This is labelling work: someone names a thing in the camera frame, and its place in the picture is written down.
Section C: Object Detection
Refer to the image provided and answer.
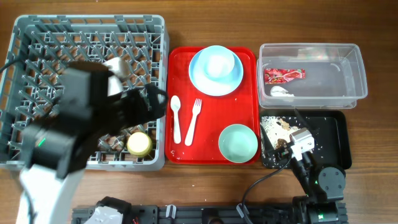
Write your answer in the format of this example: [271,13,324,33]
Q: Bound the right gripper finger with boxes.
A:
[260,126,274,152]
[294,108,319,134]

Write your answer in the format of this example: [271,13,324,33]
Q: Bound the food scraps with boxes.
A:
[261,116,299,149]

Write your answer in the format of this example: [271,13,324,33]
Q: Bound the white plastic spoon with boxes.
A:
[170,95,182,144]

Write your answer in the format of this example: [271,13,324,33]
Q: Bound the mint green bowl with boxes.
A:
[218,124,258,164]

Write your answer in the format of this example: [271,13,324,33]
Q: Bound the yellow plastic cup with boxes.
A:
[127,132,152,157]

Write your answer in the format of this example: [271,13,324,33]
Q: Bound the white tissue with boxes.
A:
[270,86,294,97]

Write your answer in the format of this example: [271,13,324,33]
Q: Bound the light blue bowl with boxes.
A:
[198,45,234,80]

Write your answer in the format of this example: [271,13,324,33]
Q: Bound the red snack wrapper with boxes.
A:
[264,68,305,85]

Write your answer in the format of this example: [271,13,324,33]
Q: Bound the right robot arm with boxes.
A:
[260,109,352,223]

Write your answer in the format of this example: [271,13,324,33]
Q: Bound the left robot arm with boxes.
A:
[17,61,168,223]

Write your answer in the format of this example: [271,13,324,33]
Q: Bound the grey dishwasher rack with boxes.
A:
[1,15,169,170]

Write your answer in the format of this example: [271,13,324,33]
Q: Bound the black plastic tray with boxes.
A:
[261,110,352,170]

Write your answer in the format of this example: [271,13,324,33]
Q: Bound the white plastic fork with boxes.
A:
[184,98,201,146]

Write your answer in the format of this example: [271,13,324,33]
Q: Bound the red plastic tray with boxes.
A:
[165,47,260,165]

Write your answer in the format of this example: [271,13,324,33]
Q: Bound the light blue plate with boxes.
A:
[188,49,244,96]

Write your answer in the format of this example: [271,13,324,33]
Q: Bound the clear plastic bin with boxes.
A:
[257,43,368,109]

